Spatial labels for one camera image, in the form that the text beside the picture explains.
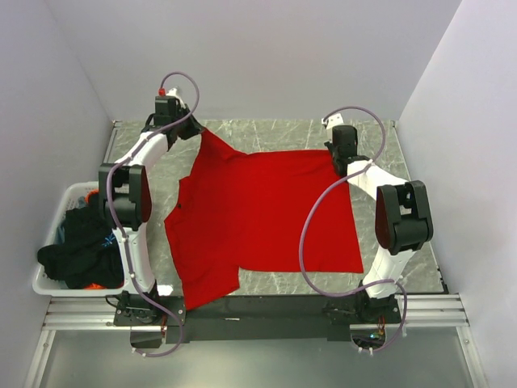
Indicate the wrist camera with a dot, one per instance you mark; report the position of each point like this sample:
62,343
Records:
331,121
174,91

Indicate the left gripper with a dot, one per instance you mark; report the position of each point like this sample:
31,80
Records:
195,128

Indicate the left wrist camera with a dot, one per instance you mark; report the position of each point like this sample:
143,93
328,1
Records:
174,91

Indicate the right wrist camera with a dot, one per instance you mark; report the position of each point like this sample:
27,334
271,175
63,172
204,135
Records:
331,121

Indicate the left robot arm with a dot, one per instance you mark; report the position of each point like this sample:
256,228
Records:
125,200

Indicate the red polo shirt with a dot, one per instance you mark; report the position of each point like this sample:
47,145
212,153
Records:
280,211

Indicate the black garment in basket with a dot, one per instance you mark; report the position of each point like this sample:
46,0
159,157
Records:
89,255

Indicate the aluminium rail frame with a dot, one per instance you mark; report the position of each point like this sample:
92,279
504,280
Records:
94,314

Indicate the white laundry basket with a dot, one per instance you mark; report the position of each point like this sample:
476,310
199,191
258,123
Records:
41,283

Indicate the black base beam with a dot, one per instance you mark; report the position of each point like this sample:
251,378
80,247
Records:
279,317

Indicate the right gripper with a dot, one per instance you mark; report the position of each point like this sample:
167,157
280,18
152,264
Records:
329,145

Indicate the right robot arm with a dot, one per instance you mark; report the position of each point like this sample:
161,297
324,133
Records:
402,220

